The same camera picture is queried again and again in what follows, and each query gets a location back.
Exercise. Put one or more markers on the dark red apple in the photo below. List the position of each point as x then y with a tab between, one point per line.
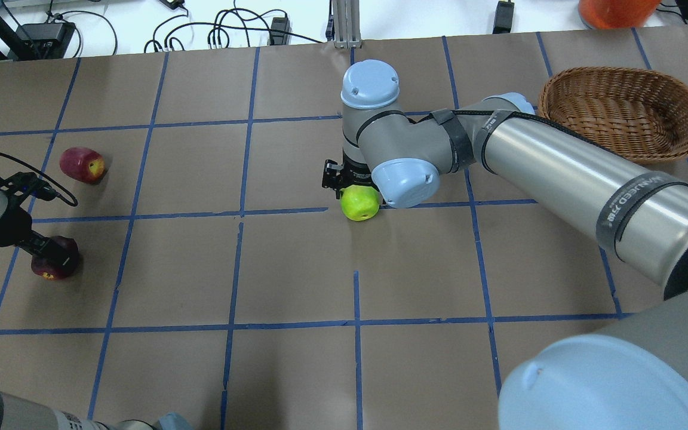
58	260

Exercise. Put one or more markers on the aluminium frame post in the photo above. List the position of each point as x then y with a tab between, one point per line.
343	27

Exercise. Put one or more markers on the green apple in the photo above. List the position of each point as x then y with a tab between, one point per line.
359	203

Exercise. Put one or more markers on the woven wicker basket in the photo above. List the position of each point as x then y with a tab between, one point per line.
641	115

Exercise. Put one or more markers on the orange object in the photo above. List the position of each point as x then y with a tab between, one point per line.
616	14

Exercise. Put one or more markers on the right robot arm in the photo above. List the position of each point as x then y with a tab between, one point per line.
632	374

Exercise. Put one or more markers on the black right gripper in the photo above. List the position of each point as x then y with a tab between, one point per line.
356	173

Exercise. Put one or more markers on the bright red apple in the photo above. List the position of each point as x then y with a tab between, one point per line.
82	164

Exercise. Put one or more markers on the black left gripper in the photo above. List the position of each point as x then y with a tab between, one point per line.
8	227

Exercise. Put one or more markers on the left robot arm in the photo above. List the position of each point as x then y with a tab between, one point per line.
18	413

